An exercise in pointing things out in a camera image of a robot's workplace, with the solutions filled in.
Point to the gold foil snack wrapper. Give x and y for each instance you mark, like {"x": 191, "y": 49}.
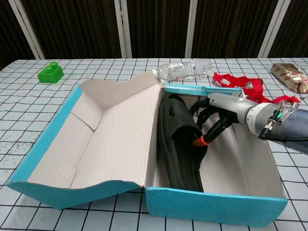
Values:
{"x": 288, "y": 77}

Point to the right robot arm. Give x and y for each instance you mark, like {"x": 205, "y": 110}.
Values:
{"x": 296, "y": 130}

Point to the white screen frame post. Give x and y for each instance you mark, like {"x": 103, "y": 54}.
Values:
{"x": 191, "y": 29}
{"x": 30, "y": 31}
{"x": 122, "y": 29}
{"x": 274, "y": 29}

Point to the green toy building block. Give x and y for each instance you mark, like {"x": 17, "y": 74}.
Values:
{"x": 49, "y": 75}

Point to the clear plastic water bottle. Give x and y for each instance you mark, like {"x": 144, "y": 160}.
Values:
{"x": 183, "y": 68}

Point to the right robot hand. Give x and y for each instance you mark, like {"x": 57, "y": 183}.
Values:
{"x": 231, "y": 108}

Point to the black slipper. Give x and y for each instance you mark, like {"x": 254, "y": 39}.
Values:
{"x": 178, "y": 134}

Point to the white checkered tablecloth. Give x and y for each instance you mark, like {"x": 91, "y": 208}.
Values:
{"x": 96, "y": 216}

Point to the dark pleated screen panel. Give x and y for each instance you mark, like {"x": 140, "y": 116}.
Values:
{"x": 231, "y": 29}
{"x": 156, "y": 29}
{"x": 9, "y": 36}
{"x": 296, "y": 29}
{"x": 77, "y": 29}

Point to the light blue cardboard shoe box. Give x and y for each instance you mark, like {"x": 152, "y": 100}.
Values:
{"x": 108, "y": 144}

